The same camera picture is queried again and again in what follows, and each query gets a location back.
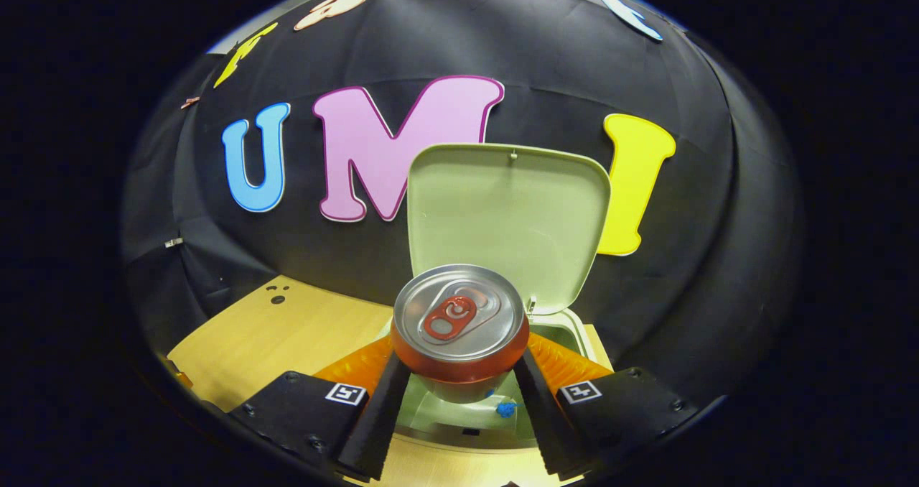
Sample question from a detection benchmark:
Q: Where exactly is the green desktop garbage bin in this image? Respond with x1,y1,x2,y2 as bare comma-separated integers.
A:
391,143,612,452

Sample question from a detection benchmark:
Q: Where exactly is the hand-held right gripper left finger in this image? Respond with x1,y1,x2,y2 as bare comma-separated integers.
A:
230,333,411,482

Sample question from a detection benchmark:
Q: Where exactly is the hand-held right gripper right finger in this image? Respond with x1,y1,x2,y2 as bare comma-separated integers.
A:
511,333,712,477

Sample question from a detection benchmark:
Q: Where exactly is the wooden desktop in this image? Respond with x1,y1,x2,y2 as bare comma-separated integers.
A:
167,275,615,487

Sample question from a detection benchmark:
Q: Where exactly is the black backdrop cloth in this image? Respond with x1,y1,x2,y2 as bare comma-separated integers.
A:
121,0,803,402

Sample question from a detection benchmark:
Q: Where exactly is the orange pop can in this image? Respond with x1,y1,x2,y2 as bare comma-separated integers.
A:
390,264,531,404

